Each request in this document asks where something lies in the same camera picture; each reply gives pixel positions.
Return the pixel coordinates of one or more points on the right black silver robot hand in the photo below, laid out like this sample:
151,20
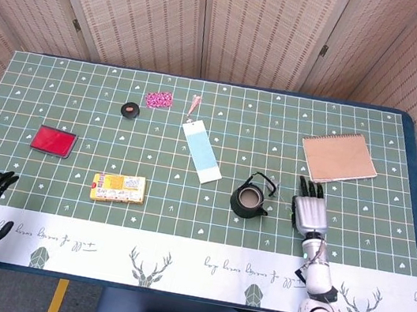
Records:
310,213

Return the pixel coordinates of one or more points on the black cast iron teapot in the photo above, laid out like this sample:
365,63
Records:
238,207

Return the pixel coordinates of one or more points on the black round teapot lid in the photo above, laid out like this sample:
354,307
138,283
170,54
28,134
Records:
130,110

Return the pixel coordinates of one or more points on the brown spiral notebook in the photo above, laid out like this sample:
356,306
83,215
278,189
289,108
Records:
338,157

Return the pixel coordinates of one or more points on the red black ink pad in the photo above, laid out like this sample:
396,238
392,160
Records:
53,140

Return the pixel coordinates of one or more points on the blue white bookmark with tassel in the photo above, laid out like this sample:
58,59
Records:
202,153

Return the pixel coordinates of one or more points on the green grid deer tablecloth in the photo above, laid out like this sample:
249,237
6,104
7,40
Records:
182,219

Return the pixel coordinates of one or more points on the yellow cardboard box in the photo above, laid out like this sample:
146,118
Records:
118,188

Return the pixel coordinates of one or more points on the woven folding screen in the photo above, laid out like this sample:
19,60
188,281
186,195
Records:
145,9

